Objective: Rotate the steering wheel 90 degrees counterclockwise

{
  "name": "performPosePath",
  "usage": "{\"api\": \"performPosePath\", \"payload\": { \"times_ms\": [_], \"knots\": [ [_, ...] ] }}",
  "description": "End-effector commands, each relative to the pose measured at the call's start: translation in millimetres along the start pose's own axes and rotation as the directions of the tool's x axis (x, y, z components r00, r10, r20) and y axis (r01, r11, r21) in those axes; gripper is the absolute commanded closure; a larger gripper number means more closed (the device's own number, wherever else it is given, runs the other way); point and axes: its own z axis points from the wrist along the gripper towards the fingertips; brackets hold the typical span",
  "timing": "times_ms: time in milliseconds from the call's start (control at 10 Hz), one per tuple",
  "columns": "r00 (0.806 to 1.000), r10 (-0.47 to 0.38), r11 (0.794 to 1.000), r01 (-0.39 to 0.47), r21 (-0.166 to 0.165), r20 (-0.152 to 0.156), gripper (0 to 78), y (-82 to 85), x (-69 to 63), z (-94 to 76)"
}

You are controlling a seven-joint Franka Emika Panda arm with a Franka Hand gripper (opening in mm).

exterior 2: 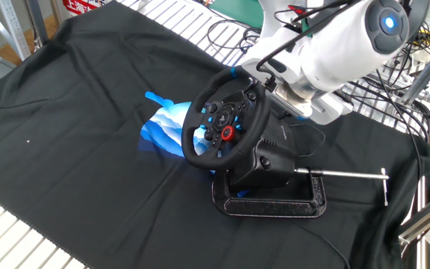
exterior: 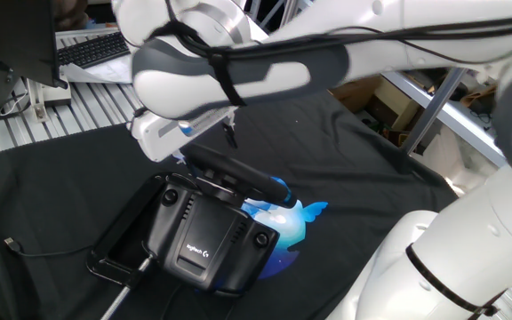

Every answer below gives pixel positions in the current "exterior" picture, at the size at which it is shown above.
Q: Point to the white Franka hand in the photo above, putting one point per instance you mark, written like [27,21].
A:
[154,138]

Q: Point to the black steering wheel blue stripe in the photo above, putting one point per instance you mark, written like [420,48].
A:
[220,164]

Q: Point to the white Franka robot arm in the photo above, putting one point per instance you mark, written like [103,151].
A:
[460,266]

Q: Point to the black Logitech wheel base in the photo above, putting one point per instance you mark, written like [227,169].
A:
[202,222]

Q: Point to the white paper sheets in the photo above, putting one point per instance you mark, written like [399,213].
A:
[105,73]

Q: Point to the black computer keyboard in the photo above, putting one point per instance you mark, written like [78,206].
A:
[91,49]

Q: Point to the black cloth with blue print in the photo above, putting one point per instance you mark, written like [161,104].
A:
[60,186]

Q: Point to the brown cardboard box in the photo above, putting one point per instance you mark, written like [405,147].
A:
[354,93]

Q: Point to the silver clamp screw rod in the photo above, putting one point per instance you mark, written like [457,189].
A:
[122,295]

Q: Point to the beige cardboard box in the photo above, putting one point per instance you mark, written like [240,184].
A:
[394,106]

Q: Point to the black computer monitor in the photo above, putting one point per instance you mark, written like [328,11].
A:
[11,35]

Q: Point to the silver wrist mount plate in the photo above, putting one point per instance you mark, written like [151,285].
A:
[194,126]

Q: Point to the black C-clamp frame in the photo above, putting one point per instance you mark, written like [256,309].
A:
[100,266]

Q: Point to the small aluminium bracket post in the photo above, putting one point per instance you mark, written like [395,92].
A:
[38,111]

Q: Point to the aluminium shelf rail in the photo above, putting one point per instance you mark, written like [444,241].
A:
[460,120]

